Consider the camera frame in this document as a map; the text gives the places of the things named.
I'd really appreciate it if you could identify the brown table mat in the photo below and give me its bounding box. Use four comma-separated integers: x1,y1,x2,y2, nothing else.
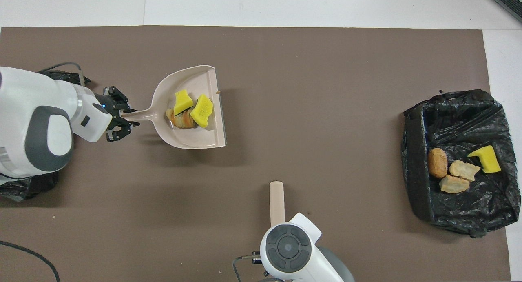
0,26,512,282

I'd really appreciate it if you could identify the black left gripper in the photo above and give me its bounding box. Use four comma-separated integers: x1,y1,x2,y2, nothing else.
95,85,140,143

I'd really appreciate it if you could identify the blocky yellow sponge piece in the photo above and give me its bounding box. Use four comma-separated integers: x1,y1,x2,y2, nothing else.
190,94,214,128

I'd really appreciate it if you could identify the pale toy dumpling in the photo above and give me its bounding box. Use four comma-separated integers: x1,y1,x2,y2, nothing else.
449,160,481,182

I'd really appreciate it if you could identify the wedge yellow sponge piece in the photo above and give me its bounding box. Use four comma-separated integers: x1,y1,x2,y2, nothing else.
174,89,194,116

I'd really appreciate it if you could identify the toy croissant piece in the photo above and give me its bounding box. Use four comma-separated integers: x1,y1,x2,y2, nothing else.
439,174,471,194
165,107,200,129

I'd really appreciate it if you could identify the beige plastic dustpan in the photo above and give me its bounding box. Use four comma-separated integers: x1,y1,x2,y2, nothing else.
122,65,227,149

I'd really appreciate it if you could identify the brown toy bread bun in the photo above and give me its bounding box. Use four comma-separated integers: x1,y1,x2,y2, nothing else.
427,147,448,179

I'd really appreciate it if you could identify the notched yellow sponge piece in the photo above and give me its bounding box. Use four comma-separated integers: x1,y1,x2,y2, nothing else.
467,145,502,174

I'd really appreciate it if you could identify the black plastic trash bag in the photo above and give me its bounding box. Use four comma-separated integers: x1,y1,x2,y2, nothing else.
401,89,522,238
0,70,91,202

